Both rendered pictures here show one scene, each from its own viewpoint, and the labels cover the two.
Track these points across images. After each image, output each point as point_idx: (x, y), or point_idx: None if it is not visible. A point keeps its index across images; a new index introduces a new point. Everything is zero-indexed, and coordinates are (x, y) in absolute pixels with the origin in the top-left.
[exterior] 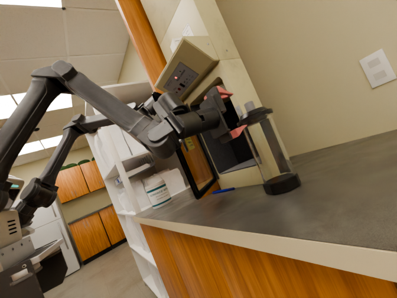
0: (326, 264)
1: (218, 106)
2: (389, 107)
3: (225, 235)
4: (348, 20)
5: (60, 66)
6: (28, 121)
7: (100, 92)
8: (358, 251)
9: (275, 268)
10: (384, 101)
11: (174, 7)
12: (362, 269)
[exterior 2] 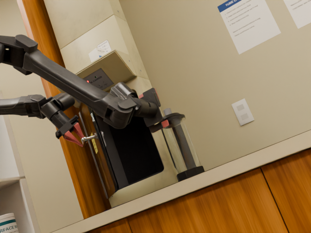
0: (236, 172)
1: (157, 101)
2: (251, 141)
3: (162, 193)
4: (223, 75)
5: (25, 39)
6: None
7: (63, 69)
8: (250, 156)
9: (201, 210)
10: (248, 136)
11: (93, 23)
12: (251, 165)
